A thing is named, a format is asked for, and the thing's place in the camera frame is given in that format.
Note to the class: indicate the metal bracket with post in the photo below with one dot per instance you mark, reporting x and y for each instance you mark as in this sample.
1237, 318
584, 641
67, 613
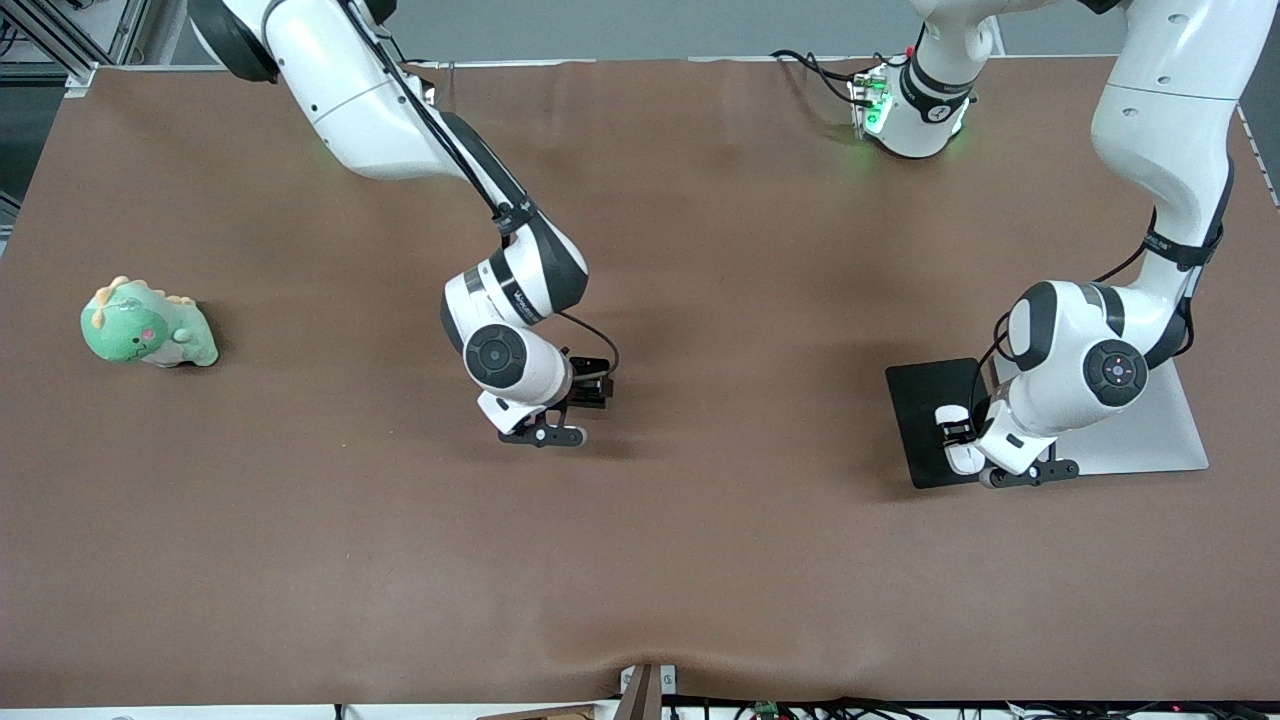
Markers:
640, 700

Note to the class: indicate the black flip phone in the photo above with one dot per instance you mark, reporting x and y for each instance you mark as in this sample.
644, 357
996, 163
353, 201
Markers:
593, 395

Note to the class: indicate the silver closed laptop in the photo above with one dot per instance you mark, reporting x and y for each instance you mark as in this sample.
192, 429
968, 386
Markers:
1170, 430

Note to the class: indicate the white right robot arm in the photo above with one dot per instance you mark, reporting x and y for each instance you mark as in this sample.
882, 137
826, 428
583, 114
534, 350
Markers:
350, 100

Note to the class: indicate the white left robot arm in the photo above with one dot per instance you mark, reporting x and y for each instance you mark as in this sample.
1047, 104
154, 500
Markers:
1160, 100

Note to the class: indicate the white computer mouse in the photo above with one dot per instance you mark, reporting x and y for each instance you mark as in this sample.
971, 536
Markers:
962, 460

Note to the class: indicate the black mouse pad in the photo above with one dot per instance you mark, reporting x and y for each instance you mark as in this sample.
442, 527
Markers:
910, 400

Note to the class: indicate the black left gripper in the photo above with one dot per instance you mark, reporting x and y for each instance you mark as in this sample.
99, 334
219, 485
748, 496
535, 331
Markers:
958, 432

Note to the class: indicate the brown table cover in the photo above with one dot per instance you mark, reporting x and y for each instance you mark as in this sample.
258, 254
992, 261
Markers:
400, 550

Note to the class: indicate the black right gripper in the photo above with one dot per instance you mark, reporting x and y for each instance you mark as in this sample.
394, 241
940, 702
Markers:
583, 390

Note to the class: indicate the green dinosaur plush toy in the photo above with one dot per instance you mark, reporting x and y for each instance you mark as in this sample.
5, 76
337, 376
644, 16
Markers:
130, 335

